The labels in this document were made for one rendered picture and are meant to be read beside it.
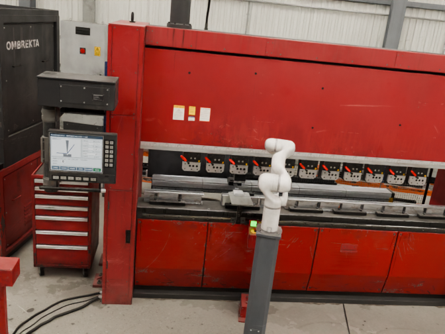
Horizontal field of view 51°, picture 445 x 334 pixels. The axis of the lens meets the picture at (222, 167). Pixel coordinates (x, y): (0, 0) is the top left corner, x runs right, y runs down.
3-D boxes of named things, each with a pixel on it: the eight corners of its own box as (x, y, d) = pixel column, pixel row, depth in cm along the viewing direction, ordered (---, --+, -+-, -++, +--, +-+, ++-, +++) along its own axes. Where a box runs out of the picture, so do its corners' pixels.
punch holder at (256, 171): (252, 175, 397) (255, 156, 392) (251, 171, 405) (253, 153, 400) (270, 175, 399) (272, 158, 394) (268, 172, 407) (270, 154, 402)
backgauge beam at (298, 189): (151, 189, 422) (151, 178, 419) (151, 183, 435) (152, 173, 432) (393, 203, 451) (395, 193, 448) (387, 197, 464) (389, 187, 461)
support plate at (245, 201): (231, 205, 379) (231, 203, 378) (228, 193, 403) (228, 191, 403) (253, 206, 381) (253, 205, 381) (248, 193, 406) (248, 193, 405)
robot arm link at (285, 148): (267, 193, 329) (290, 197, 327) (268, 181, 320) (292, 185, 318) (273, 146, 364) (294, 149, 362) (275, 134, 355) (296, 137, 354)
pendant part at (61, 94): (38, 197, 327) (34, 75, 301) (46, 185, 351) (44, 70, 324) (112, 201, 334) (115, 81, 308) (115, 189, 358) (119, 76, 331)
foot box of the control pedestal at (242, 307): (238, 322, 396) (240, 309, 392) (238, 304, 419) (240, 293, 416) (261, 325, 396) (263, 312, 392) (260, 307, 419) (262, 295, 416)
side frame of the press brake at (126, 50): (101, 304, 400) (108, 22, 328) (113, 254, 480) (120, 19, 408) (131, 305, 403) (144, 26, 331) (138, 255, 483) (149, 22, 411)
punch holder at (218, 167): (205, 171, 392) (207, 153, 387) (204, 168, 400) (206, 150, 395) (223, 173, 394) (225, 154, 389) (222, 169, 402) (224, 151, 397)
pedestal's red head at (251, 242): (247, 248, 382) (249, 228, 377) (247, 238, 397) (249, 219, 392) (271, 250, 382) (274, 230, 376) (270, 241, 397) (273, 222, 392)
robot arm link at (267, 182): (280, 211, 327) (285, 178, 320) (253, 207, 329) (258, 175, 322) (281, 204, 339) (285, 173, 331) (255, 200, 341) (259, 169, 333)
